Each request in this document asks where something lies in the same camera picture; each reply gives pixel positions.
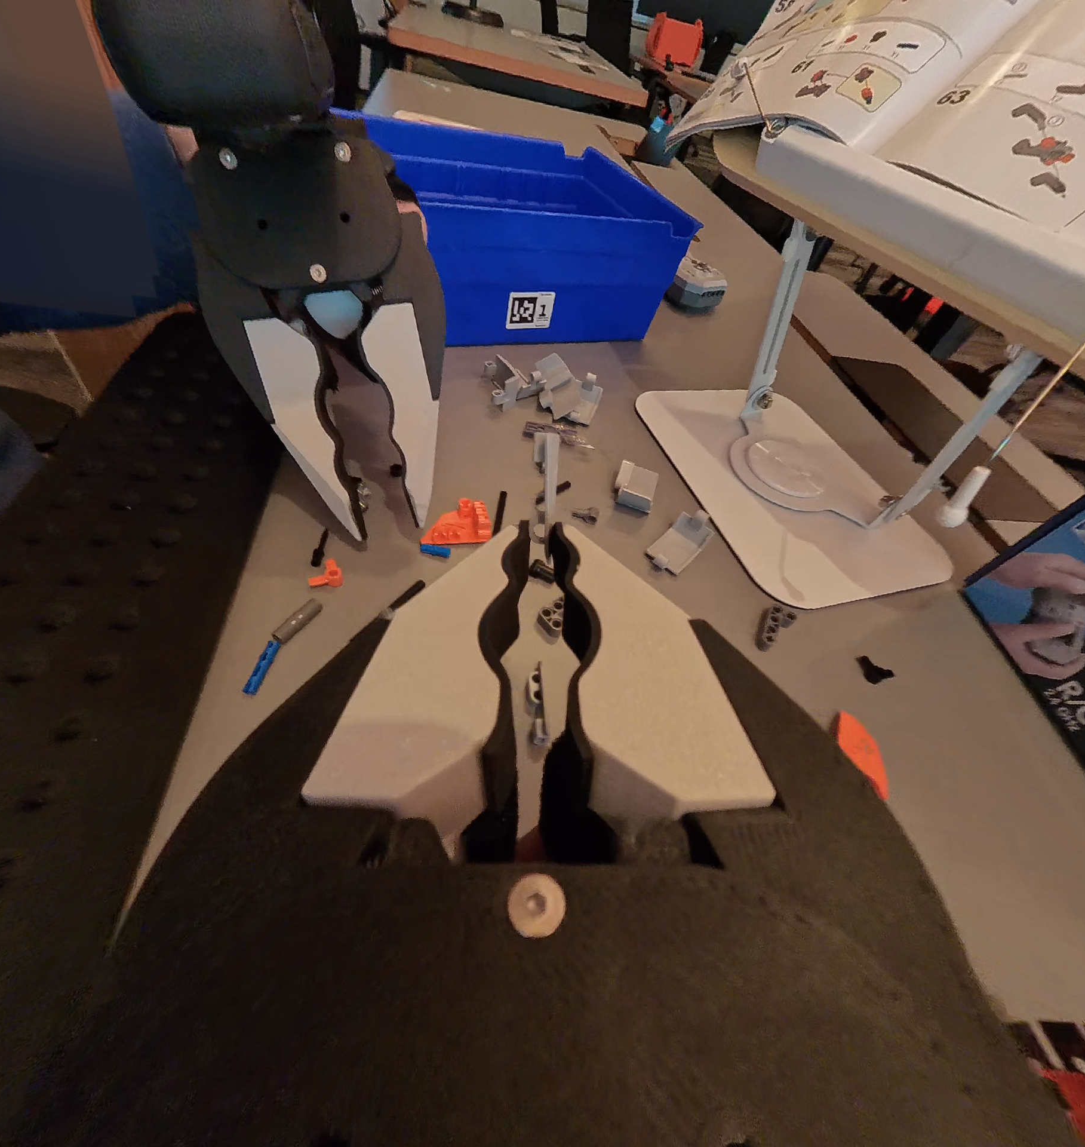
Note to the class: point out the dark teal cup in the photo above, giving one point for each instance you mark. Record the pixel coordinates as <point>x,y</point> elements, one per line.
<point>657,139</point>

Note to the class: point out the red boxy device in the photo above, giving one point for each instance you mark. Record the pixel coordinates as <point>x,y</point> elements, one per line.
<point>673,41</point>

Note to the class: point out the light grey thin toy piece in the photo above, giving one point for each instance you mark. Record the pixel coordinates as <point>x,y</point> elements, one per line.
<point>547,466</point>

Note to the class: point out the small clear plastic wrapper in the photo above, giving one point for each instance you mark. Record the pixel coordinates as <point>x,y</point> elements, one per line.
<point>578,441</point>

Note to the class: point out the grey toy control hub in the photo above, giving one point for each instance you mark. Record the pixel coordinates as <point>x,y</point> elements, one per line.
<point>697,286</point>

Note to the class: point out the dark grey angled beam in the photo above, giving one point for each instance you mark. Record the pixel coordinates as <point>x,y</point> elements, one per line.
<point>552,619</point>

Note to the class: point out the small black toy piece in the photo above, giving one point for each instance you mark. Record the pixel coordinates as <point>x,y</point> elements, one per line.
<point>874,671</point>

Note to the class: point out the dark grey short beam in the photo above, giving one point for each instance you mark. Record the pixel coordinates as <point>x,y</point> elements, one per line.
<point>775,625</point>

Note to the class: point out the grey joint with black pin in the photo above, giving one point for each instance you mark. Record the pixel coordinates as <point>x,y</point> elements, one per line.
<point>363,493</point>

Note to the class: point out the orange wedge panel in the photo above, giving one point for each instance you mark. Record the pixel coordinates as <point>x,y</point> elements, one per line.
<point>458,530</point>

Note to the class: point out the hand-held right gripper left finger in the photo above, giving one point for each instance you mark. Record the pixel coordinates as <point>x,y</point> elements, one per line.
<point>399,717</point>

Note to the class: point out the blue plastic bin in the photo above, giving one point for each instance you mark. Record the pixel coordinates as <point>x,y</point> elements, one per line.
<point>543,261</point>

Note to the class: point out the light grey boxy panel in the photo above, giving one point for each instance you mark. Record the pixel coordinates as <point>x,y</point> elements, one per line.
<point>637,488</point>

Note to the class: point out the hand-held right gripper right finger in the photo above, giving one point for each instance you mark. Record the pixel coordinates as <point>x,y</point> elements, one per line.
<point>668,717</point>

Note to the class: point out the dark grey connector block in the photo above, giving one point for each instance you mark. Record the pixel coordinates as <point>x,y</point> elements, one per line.
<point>543,432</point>

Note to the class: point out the small black connector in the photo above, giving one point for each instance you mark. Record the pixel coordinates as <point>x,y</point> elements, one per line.
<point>543,571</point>

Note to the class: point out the orange curved panel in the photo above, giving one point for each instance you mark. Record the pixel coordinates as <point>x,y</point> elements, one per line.
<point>860,754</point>

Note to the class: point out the black dimpled foam pad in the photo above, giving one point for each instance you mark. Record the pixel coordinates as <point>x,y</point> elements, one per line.
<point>77,627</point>

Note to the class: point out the small orange connector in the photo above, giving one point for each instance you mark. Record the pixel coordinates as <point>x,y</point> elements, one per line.
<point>328,576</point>

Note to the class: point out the light grey flat clip panel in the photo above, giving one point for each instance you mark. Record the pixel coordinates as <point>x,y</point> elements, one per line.
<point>682,547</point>

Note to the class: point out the person's left forearm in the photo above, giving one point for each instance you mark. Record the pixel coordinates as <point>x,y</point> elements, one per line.
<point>177,233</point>

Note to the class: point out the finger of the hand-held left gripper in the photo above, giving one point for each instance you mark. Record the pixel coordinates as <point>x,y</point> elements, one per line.
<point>408,377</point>
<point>292,386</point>

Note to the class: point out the white book stand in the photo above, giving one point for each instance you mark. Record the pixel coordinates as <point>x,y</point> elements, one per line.
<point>802,538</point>

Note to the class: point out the small blue pin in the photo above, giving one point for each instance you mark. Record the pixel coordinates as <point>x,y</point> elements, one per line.
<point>435,551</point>

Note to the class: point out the wooden background desk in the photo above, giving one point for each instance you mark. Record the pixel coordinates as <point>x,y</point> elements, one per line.
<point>507,54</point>

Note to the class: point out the blue pin with grey sleeve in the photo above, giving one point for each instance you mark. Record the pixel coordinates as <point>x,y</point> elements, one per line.
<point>297,621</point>

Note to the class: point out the toy instruction booklet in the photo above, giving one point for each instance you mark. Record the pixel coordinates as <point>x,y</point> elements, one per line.
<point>954,89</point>

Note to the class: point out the blue toy kit box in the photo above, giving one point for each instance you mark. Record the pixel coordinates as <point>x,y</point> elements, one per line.
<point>1070,627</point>

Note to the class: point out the long black pin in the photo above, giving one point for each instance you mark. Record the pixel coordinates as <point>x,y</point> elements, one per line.
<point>319,547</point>

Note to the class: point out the short black axle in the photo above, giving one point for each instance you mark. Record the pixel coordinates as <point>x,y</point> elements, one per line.
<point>563,490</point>

